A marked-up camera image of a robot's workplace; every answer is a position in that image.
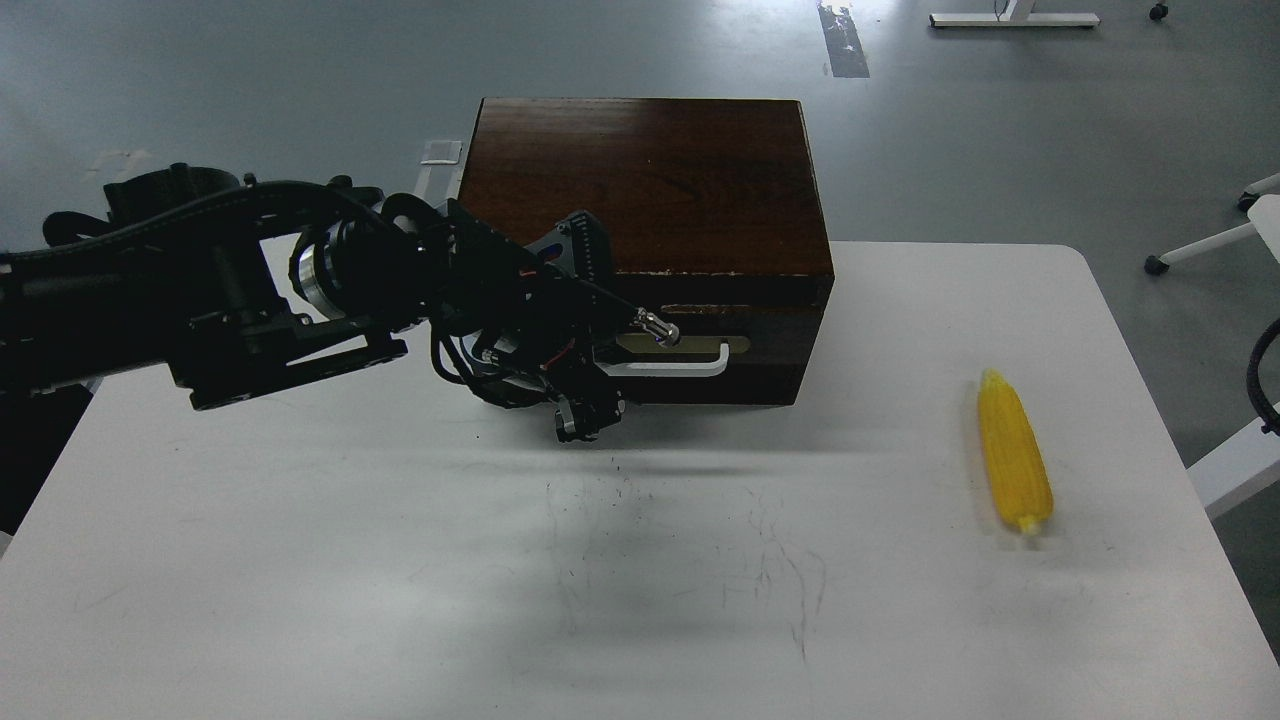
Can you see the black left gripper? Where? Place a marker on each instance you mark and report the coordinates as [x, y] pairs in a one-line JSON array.
[[524, 325]]

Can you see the wooden drawer with white handle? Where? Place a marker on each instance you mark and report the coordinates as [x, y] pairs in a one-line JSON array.
[[720, 345]]

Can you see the yellow corn cob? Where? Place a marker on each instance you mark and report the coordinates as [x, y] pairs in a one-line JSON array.
[[1017, 478]]

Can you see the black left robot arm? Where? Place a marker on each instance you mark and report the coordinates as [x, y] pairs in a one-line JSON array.
[[244, 288]]

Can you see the dark wooden drawer cabinet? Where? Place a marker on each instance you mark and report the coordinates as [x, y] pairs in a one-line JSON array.
[[713, 211]]

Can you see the grey floor tape strip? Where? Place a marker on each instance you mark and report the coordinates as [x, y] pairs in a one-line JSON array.
[[846, 55]]

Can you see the white desk leg base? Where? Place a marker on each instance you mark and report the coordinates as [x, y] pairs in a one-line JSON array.
[[1013, 15]]

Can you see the white office chair base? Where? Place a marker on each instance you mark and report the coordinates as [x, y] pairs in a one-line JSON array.
[[1260, 204]]

